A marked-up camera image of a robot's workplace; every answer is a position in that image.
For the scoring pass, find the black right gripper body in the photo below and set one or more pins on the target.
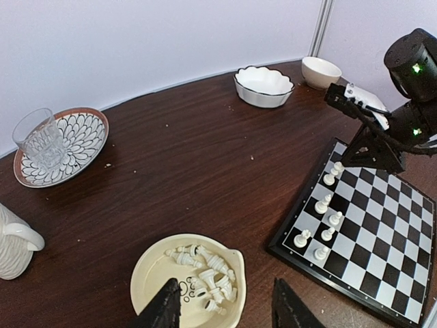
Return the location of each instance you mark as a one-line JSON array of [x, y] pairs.
[[367, 148]]

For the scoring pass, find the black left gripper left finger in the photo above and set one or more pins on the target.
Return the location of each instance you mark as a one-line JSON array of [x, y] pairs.
[[164, 310]]

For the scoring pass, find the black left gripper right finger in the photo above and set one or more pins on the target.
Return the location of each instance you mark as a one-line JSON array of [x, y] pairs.
[[288, 309]]

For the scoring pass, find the white chess piece tall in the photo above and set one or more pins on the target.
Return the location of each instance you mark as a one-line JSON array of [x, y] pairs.
[[329, 179], [337, 169]]

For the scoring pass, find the white rook corner piece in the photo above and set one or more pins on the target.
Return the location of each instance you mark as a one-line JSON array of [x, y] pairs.
[[300, 240]]

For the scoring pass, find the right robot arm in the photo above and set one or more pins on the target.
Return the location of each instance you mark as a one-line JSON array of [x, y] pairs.
[[385, 137]]

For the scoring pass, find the white chess pieces pile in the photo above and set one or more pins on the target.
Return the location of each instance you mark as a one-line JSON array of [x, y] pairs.
[[215, 282]]

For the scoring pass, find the cream bowl with spout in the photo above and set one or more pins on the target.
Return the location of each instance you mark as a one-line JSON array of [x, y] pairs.
[[154, 269]]

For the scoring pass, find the black and white chessboard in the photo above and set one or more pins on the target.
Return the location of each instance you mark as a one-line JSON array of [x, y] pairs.
[[382, 252]]

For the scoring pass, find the small cream bowl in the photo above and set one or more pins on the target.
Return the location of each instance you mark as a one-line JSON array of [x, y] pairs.
[[319, 73]]

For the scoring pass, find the white scalloped bowl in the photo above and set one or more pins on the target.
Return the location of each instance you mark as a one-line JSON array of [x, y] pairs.
[[263, 87]]

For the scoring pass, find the white textured ceramic mug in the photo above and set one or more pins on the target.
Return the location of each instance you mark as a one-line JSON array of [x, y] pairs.
[[18, 243]]

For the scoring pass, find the patterned saucer plate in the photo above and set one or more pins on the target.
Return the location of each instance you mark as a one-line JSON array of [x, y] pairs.
[[84, 131]]

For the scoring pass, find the clear glass tumbler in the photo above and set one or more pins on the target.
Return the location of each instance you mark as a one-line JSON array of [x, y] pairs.
[[38, 136]]

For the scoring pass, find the aluminium frame post right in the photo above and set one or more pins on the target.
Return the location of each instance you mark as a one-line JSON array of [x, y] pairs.
[[321, 26]]

